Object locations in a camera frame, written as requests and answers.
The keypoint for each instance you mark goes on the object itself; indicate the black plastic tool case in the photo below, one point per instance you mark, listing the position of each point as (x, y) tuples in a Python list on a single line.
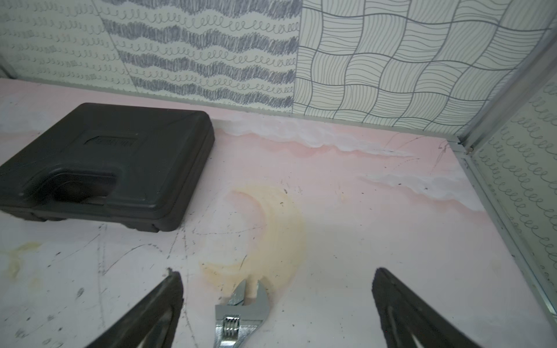
[(137, 166)]

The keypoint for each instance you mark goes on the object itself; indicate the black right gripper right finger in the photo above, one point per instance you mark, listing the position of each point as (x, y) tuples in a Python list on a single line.
[(408, 321)]

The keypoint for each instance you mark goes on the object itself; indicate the silver adjustable wrench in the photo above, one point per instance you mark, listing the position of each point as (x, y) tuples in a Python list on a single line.
[(237, 321)]

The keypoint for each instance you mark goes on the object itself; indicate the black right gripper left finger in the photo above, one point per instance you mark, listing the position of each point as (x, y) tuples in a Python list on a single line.
[(152, 322)]

